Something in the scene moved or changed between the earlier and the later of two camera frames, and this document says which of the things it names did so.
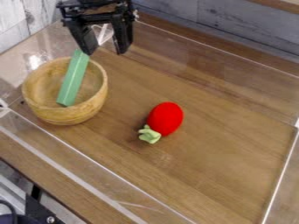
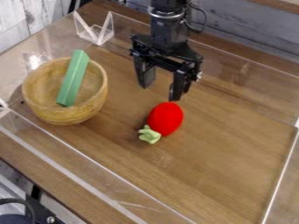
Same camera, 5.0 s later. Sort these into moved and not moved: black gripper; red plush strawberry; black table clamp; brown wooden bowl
Moved: black gripper
Not moved: black table clamp; brown wooden bowl; red plush strawberry
